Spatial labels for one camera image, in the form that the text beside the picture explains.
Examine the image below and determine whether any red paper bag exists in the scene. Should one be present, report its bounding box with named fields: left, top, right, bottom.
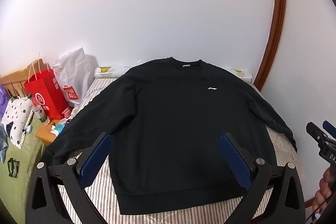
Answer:
left=24, top=53, right=69, bottom=120

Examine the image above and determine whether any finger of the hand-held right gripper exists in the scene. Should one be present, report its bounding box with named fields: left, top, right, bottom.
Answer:
left=306, top=122, right=330, bottom=147
left=323, top=120, right=336, bottom=136

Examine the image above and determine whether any purple cloth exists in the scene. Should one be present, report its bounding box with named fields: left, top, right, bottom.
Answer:
left=0, top=84, right=11, bottom=119

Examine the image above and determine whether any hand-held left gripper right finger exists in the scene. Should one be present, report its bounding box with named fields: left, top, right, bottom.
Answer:
left=219, top=132, right=306, bottom=224

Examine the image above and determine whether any black sweatshirt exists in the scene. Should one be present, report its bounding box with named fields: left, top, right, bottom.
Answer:
left=42, top=56, right=297, bottom=215

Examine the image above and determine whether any blue denim cloth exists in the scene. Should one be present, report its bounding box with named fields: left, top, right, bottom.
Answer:
left=0, top=124, right=8, bottom=163

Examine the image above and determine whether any wooden nightstand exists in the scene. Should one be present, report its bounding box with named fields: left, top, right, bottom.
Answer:
left=35, top=119, right=63, bottom=146

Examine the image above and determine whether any white plastic bag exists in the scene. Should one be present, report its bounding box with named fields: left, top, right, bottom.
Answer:
left=53, top=48, right=93, bottom=107

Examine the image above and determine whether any white tissue packet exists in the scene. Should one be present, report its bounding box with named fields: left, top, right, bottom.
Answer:
left=231, top=69, right=253, bottom=83
left=94, top=66, right=130, bottom=79

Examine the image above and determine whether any blue white packet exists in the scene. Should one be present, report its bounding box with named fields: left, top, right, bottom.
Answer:
left=51, top=119, right=70, bottom=135

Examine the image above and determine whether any plastic water bottle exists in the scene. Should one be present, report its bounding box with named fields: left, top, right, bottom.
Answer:
left=30, top=94, right=50, bottom=126

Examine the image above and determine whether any striped bed mattress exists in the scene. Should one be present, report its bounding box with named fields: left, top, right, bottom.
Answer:
left=52, top=74, right=306, bottom=224

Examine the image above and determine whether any wooden door frame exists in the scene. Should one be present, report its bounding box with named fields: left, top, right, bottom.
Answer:
left=253, top=0, right=286, bottom=92

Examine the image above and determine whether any white floral pillow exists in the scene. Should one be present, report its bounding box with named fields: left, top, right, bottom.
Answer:
left=1, top=95, right=34, bottom=149

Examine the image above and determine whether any green blanket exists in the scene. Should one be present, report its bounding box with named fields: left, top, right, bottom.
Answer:
left=0, top=114, right=50, bottom=214

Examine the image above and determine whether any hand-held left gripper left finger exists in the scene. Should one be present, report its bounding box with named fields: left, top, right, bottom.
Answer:
left=26, top=132, right=112, bottom=224

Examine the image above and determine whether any wooden headboard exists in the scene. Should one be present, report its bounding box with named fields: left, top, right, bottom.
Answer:
left=0, top=63, right=50, bottom=98

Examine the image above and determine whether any person's right hand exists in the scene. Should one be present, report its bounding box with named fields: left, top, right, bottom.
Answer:
left=312, top=168, right=336, bottom=216

